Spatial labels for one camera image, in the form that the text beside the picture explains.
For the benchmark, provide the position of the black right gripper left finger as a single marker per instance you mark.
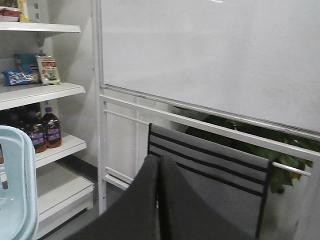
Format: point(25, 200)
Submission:
point(133, 215)

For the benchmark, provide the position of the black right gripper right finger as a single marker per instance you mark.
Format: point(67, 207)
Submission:
point(184, 215)

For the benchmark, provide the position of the light blue plastic basket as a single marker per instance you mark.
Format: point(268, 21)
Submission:
point(18, 185)

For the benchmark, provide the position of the white supermarket shelf unit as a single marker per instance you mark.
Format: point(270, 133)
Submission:
point(37, 193)

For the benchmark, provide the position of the purple label juice bottle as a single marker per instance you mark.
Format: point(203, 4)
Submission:
point(35, 130)
point(52, 130)

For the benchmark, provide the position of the cream snack bag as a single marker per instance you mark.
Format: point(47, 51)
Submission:
point(48, 70)

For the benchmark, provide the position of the blue oreo cookie pack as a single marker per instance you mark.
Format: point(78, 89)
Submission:
point(20, 77)

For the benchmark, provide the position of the white rolling whiteboard frame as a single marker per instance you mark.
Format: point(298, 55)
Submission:
point(244, 74)

